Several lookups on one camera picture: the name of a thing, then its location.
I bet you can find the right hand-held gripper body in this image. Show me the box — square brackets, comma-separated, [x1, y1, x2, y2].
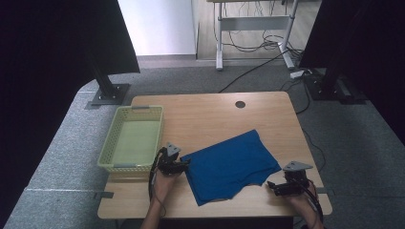
[282, 160, 314, 196]

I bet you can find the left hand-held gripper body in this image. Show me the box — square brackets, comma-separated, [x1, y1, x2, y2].
[157, 141, 182, 177]

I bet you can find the pale green plastic basket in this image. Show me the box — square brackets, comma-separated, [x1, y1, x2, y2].
[96, 105, 165, 174]

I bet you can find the blue t-shirt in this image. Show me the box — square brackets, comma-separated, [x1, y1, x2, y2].
[180, 129, 283, 207]

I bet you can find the person's right hand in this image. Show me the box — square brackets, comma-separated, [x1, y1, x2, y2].
[283, 190, 321, 222]

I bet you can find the person's left hand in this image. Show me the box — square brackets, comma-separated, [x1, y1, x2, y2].
[150, 173, 180, 205]

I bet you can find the left black stand base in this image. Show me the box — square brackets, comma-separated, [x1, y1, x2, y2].
[84, 53, 132, 111]

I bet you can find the black stand base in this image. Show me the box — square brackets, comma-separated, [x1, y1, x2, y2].
[84, 53, 132, 111]
[304, 65, 369, 105]

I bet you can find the right black stand base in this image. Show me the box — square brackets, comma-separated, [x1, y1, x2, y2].
[304, 65, 369, 105]

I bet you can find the black curtain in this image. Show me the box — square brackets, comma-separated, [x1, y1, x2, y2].
[299, 0, 405, 146]
[0, 0, 141, 223]

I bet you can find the left hand-held gripper black cable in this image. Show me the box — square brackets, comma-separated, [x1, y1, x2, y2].
[147, 147, 168, 220]

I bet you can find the hand-held gripper black cable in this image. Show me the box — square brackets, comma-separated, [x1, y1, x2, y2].
[300, 179, 325, 224]
[147, 147, 168, 220]

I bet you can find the right hand-held gripper black cable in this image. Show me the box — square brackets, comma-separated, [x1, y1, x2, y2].
[300, 179, 325, 224]

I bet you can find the black floor cable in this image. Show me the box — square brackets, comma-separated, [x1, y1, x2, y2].
[280, 75, 327, 173]
[218, 49, 290, 94]

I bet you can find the tangle of black cables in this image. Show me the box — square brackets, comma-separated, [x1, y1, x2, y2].
[223, 1, 304, 54]

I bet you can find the white desk frame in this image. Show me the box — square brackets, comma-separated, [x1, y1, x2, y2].
[206, 0, 302, 72]

